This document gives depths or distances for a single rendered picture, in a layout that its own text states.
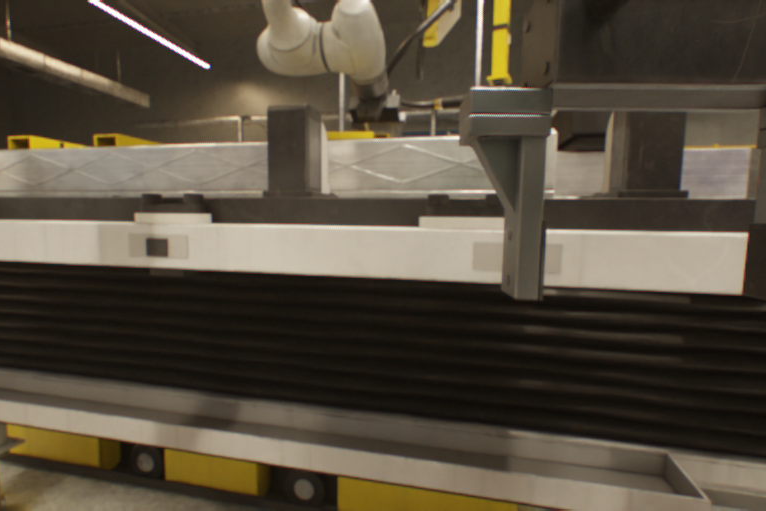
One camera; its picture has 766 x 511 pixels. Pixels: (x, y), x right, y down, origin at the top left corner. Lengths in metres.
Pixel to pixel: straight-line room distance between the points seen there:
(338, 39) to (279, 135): 0.40
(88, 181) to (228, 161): 0.34
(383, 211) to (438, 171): 0.20
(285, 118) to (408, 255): 0.27
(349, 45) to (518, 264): 0.81
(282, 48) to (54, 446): 1.41
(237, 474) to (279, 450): 0.50
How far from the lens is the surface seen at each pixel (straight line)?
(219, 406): 1.07
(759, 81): 0.26
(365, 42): 0.97
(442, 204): 0.51
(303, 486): 1.35
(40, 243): 0.83
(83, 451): 1.68
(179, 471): 1.47
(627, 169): 0.58
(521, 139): 0.21
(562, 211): 0.55
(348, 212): 0.57
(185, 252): 0.64
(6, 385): 1.51
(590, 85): 0.22
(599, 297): 0.85
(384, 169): 0.73
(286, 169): 0.61
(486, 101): 0.21
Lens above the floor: 0.85
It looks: 5 degrees down
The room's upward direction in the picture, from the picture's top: 1 degrees clockwise
